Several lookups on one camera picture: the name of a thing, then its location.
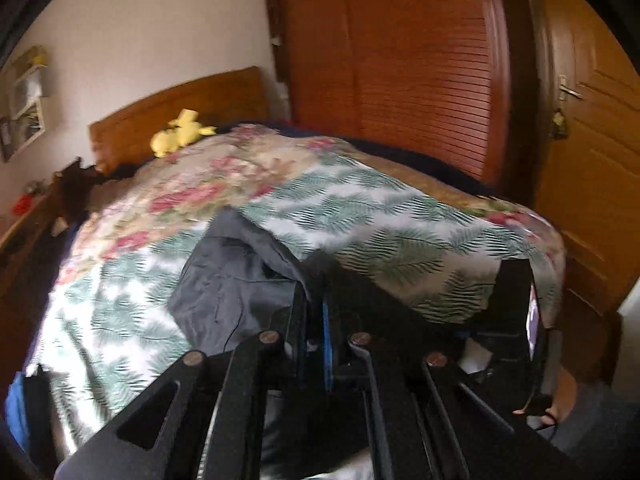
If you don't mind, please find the dark grey jacket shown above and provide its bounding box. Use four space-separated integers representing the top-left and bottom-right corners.
167 205 501 480

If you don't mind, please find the person's right hand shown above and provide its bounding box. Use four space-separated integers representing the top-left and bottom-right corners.
535 366 578 430

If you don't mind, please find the palm leaf bedspread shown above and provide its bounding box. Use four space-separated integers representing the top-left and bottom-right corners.
27 155 563 455

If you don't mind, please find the floral quilt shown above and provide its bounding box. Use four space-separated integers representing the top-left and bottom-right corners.
56 122 565 284

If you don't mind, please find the yellow plush toy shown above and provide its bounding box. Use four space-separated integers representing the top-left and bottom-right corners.
150 108 217 158

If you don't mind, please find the wooden headboard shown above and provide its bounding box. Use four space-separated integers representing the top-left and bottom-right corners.
89 66 271 176

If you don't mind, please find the dark wooden chair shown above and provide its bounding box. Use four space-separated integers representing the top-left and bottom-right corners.
51 157 101 224

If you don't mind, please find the wooden desk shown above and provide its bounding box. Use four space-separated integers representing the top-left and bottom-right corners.
1 184 61 367

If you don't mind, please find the blue cloth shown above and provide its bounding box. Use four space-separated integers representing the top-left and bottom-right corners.
4 372 30 454

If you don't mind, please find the wooden room door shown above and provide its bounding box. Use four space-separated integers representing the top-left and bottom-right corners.
530 0 639 382

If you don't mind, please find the red bowl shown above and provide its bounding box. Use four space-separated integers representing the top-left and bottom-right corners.
11 194 34 217

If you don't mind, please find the wooden louvred wardrobe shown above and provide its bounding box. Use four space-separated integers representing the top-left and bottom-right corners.
267 0 538 203

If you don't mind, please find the metal door handle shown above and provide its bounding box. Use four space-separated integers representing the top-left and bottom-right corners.
558 75 584 102

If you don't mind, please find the white wall shelf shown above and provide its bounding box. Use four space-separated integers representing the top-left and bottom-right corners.
1 46 48 162

